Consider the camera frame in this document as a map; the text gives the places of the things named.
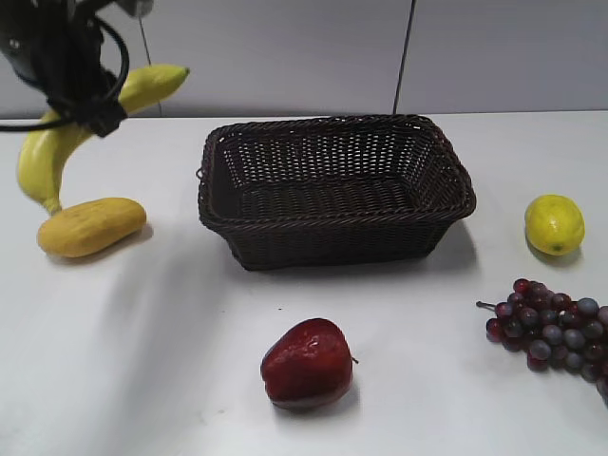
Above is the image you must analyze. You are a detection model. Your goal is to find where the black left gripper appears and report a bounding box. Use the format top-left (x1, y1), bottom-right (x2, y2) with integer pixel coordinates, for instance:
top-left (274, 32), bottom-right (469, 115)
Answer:
top-left (1, 1), bottom-right (130, 103)

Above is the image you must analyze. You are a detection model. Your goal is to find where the yellow banana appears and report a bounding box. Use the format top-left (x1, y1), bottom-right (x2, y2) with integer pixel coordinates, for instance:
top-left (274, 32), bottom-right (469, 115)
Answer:
top-left (17, 64), bottom-right (190, 216)

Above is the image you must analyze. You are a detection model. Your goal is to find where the black wicker basket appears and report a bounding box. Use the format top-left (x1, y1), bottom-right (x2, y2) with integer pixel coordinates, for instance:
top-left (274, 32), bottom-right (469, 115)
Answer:
top-left (198, 114), bottom-right (477, 271)

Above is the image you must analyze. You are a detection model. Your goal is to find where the orange yellow mango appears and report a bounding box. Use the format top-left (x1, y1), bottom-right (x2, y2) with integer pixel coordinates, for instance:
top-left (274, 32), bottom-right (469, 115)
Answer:
top-left (37, 198), bottom-right (147, 258)

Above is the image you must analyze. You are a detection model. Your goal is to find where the red apple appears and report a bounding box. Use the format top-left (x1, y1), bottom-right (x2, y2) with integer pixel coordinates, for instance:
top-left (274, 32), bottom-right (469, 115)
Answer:
top-left (260, 317), bottom-right (353, 411)

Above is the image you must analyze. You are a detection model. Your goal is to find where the yellow lemon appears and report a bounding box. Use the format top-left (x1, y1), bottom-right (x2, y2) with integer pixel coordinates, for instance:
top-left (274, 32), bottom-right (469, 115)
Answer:
top-left (524, 194), bottom-right (585, 257)

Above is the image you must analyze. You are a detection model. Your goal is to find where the purple grape bunch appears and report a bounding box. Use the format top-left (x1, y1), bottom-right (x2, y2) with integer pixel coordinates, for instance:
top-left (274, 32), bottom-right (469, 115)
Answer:
top-left (475, 278), bottom-right (607, 402)

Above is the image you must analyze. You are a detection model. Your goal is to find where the black cable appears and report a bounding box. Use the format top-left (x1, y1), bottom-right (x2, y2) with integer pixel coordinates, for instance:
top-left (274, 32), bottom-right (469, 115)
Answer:
top-left (0, 13), bottom-right (131, 134)

